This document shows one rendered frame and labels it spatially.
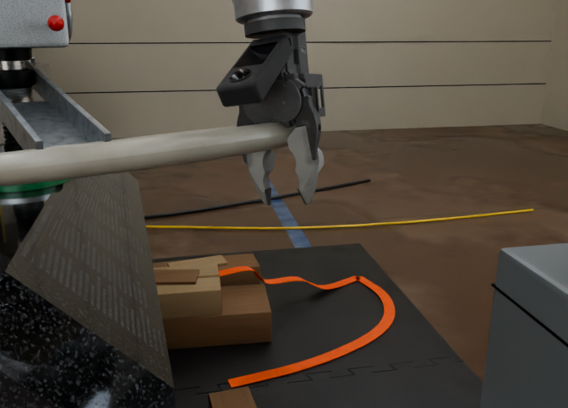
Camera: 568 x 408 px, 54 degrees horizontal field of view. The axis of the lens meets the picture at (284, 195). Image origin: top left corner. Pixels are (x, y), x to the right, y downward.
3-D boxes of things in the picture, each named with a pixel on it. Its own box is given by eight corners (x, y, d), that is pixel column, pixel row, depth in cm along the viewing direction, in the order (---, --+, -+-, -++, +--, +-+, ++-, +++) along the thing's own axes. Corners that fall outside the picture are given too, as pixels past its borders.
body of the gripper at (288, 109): (328, 121, 69) (319, 22, 67) (303, 126, 61) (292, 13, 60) (273, 126, 72) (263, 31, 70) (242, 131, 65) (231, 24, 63)
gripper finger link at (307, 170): (342, 192, 68) (322, 119, 68) (326, 200, 63) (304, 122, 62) (319, 197, 70) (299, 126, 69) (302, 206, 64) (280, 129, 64)
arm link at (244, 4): (292, -35, 58) (211, -18, 62) (296, 14, 59) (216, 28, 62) (320, -20, 66) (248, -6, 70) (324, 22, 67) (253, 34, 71)
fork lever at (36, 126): (-53, 70, 136) (-57, 49, 134) (30, 67, 147) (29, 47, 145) (13, 173, 87) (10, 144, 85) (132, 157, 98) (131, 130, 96)
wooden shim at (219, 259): (172, 274, 240) (172, 271, 239) (167, 265, 249) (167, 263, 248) (227, 265, 249) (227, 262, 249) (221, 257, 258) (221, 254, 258)
